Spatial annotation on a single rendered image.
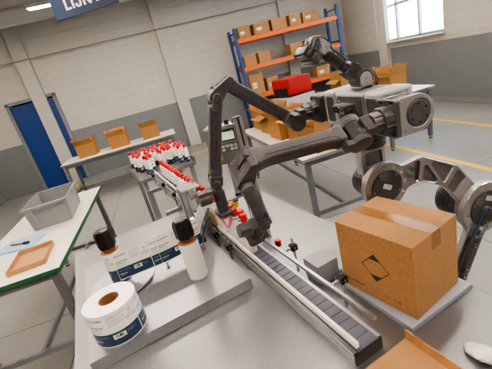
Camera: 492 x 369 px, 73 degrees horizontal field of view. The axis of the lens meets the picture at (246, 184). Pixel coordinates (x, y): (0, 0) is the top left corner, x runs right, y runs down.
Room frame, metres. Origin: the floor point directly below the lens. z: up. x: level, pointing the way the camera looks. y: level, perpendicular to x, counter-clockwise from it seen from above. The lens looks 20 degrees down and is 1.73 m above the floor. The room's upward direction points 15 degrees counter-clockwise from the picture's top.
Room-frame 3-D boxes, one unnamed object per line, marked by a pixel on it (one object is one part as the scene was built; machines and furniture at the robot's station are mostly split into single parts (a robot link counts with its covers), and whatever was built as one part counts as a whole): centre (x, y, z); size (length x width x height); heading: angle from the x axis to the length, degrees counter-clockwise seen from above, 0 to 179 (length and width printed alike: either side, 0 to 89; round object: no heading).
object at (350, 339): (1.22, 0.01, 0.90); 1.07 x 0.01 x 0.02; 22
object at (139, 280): (1.43, 0.70, 0.89); 0.31 x 0.31 x 0.01
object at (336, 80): (6.31, -2.22, 0.97); 0.52 x 0.36 x 0.37; 104
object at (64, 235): (2.83, 1.86, 0.40); 1.90 x 0.75 x 0.80; 11
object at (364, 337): (1.50, 0.08, 0.86); 1.65 x 0.08 x 0.04; 22
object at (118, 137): (6.77, 2.24, 0.96); 0.44 x 0.44 x 0.37; 8
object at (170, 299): (1.45, 0.54, 0.86); 0.80 x 0.67 x 0.05; 22
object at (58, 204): (3.10, 1.83, 0.91); 0.60 x 0.40 x 0.22; 14
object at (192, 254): (1.32, 0.31, 1.03); 0.09 x 0.09 x 0.30
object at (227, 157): (1.63, 0.05, 1.38); 0.17 x 0.10 x 0.19; 77
